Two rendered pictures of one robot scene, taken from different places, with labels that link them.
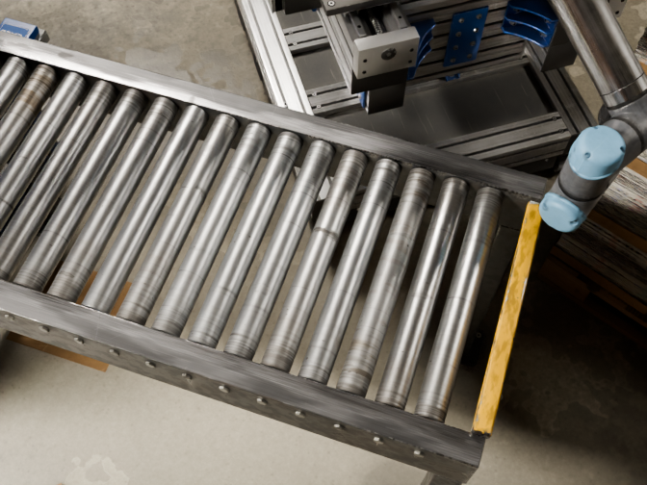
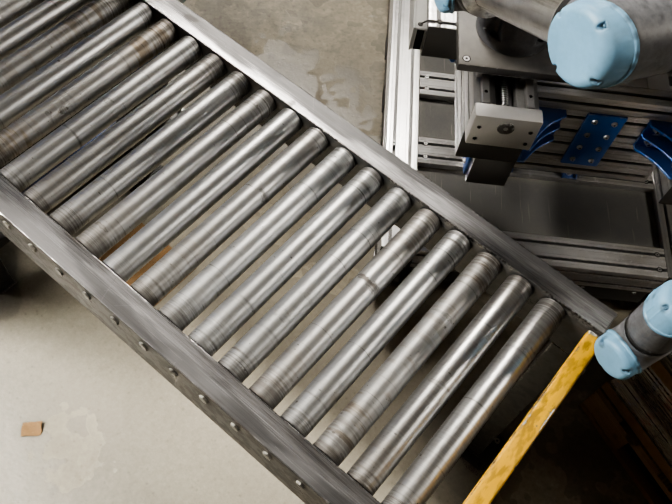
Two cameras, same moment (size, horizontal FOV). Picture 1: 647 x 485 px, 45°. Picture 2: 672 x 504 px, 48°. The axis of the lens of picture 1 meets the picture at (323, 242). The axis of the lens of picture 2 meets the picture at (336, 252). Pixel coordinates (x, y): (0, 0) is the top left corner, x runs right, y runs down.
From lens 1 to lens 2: 0.13 m
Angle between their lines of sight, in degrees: 6
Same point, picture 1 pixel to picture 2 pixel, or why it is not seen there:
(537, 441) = not seen: outside the picture
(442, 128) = (539, 222)
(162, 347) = (160, 334)
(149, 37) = (295, 34)
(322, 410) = (289, 460)
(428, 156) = (503, 245)
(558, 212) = (614, 354)
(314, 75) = (433, 125)
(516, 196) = (578, 320)
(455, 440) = not seen: outside the picture
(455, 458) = not seen: outside the picture
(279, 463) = (251, 487)
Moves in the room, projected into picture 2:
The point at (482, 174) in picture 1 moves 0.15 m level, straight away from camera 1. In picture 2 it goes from (551, 284) to (597, 229)
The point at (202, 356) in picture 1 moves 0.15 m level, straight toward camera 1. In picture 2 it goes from (195, 358) to (191, 457)
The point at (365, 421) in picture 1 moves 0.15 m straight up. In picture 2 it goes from (328, 489) to (337, 464)
